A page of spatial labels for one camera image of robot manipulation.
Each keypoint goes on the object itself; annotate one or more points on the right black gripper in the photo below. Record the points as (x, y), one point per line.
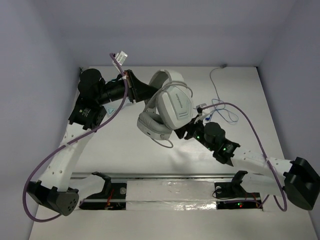
(181, 132)

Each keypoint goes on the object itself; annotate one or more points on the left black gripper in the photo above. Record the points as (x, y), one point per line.
(130, 86)

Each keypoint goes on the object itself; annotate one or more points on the white over-ear headphones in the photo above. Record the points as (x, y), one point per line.
(170, 108)

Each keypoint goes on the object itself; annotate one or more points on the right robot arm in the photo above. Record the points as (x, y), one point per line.
(295, 180)

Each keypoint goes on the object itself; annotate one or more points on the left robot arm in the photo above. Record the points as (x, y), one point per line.
(97, 104)

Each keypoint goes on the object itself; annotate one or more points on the teal cat-ear headphones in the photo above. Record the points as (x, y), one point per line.
(111, 107)

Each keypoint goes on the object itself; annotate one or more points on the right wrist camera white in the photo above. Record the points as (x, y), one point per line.
(202, 113)

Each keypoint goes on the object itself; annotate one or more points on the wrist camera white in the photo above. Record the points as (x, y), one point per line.
(118, 59)
(202, 113)

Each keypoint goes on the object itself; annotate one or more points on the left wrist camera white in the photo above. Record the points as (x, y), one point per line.
(118, 59)

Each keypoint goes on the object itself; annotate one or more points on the blue earbuds with cable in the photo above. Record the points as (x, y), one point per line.
(227, 115)

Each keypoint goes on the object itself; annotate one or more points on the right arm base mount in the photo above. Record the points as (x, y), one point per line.
(232, 196)

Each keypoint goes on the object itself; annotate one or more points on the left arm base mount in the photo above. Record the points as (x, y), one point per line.
(100, 193)

